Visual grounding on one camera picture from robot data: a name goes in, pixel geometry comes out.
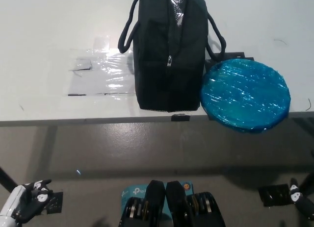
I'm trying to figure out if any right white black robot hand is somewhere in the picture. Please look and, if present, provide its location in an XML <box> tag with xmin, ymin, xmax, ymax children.
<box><xmin>290</xmin><ymin>177</ymin><xmax>314</xmax><ymax>222</ymax></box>

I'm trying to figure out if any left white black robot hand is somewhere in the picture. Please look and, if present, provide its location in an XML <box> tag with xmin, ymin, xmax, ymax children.
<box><xmin>0</xmin><ymin>179</ymin><xmax>53</xmax><ymax>224</ymax></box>

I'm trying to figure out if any blue stack of plates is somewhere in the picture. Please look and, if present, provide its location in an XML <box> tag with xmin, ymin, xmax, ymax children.
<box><xmin>200</xmin><ymin>57</ymin><xmax>291</xmax><ymax>134</ymax></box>

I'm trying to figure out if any black table leg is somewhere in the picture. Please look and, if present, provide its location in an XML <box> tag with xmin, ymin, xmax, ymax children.
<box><xmin>0</xmin><ymin>166</ymin><xmax>16</xmax><ymax>191</ymax></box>

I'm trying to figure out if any black floor tape square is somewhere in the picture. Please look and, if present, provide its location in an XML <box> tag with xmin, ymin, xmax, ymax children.
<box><xmin>259</xmin><ymin>184</ymin><xmax>291</xmax><ymax>207</ymax></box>
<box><xmin>45</xmin><ymin>191</ymin><xmax>64</xmax><ymax>215</ymax></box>

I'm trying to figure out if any teal tp-link box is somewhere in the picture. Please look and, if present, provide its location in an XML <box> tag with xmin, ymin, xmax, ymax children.
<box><xmin>121</xmin><ymin>180</ymin><xmax>196</xmax><ymax>215</ymax></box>

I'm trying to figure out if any small black tape piece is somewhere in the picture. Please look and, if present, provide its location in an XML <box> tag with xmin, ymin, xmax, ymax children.
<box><xmin>171</xmin><ymin>113</ymin><xmax>191</xmax><ymax>122</ymax></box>

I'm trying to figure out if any grey tape patch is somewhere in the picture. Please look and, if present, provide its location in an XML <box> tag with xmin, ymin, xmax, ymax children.
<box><xmin>69</xmin><ymin>56</ymin><xmax>93</xmax><ymax>71</ymax></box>

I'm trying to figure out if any clear plastic sheet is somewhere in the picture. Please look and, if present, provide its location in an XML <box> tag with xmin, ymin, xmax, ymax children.
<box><xmin>66</xmin><ymin>34</ymin><xmax>138</xmax><ymax>98</ymax></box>

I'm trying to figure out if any black fabric bag with handles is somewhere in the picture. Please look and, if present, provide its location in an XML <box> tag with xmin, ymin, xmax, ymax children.
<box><xmin>117</xmin><ymin>0</ymin><xmax>228</xmax><ymax>113</ymax></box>

